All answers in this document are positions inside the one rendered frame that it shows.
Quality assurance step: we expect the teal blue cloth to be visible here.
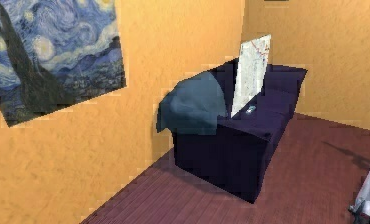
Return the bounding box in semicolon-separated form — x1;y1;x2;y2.
155;71;228;136

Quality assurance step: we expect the dark navy sofa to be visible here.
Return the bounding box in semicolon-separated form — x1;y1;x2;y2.
172;57;309;205

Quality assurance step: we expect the white patterned flat pillow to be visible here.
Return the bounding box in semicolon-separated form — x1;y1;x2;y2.
230;33;272;119

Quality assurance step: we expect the blue starry night painting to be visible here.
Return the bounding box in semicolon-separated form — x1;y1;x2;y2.
0;0;128;128

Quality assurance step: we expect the white and grey object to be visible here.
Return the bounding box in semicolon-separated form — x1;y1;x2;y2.
347;168;370;224

